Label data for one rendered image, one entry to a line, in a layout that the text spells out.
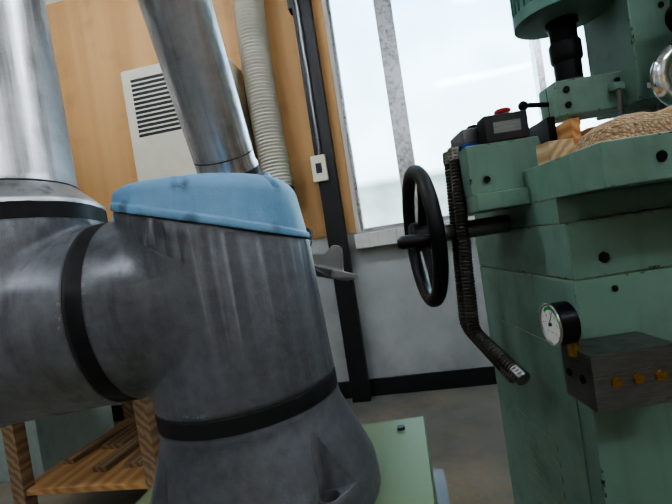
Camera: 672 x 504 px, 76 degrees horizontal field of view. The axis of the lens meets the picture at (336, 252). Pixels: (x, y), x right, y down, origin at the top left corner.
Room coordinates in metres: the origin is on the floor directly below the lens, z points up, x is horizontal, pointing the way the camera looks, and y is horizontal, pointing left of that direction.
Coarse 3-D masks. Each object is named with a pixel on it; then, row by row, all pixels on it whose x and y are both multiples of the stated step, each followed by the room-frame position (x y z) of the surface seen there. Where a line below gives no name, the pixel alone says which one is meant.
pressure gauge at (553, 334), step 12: (540, 312) 0.65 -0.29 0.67; (552, 312) 0.61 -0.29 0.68; (564, 312) 0.60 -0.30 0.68; (576, 312) 0.60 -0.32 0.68; (540, 324) 0.65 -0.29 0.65; (552, 324) 0.62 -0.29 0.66; (564, 324) 0.59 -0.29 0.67; (576, 324) 0.59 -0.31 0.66; (552, 336) 0.62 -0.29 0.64; (564, 336) 0.59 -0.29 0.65; (576, 336) 0.59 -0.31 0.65; (576, 348) 0.61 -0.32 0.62
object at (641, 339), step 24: (624, 336) 0.64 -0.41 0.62; (648, 336) 0.63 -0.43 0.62; (576, 360) 0.62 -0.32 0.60; (600, 360) 0.58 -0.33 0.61; (624, 360) 0.58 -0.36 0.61; (648, 360) 0.58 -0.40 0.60; (576, 384) 0.63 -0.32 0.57; (600, 384) 0.58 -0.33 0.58; (624, 384) 0.58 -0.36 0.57; (648, 384) 0.58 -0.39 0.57; (600, 408) 0.58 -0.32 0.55; (624, 408) 0.58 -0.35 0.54
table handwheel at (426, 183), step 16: (416, 176) 0.80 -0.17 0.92; (432, 192) 0.76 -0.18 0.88; (432, 208) 0.75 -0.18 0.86; (416, 224) 0.87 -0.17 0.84; (432, 224) 0.74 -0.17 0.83; (448, 224) 0.87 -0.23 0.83; (480, 224) 0.86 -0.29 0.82; (496, 224) 0.86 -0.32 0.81; (432, 240) 0.74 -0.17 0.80; (448, 240) 0.87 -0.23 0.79; (416, 256) 0.99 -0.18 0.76; (432, 256) 0.75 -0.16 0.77; (416, 272) 0.97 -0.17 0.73; (432, 272) 0.84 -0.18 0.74; (448, 272) 0.76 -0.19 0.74; (432, 288) 0.79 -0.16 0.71; (432, 304) 0.83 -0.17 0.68
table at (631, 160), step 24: (600, 144) 0.55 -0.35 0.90; (624, 144) 0.55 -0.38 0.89; (648, 144) 0.55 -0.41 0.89; (552, 168) 0.68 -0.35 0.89; (576, 168) 0.61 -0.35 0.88; (600, 168) 0.56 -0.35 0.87; (624, 168) 0.55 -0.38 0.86; (648, 168) 0.55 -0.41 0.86; (504, 192) 0.76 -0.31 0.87; (528, 192) 0.76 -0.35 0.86; (552, 192) 0.69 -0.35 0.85; (576, 192) 0.62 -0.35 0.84
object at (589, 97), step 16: (576, 80) 0.85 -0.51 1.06; (592, 80) 0.85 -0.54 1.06; (608, 80) 0.85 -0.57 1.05; (624, 80) 0.85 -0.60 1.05; (544, 96) 0.89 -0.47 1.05; (560, 96) 0.85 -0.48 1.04; (576, 96) 0.85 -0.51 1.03; (592, 96) 0.85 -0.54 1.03; (608, 96) 0.85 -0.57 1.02; (624, 96) 0.85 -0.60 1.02; (544, 112) 0.90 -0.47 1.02; (560, 112) 0.85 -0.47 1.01; (576, 112) 0.85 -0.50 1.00; (592, 112) 0.85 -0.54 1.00; (608, 112) 0.88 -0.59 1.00
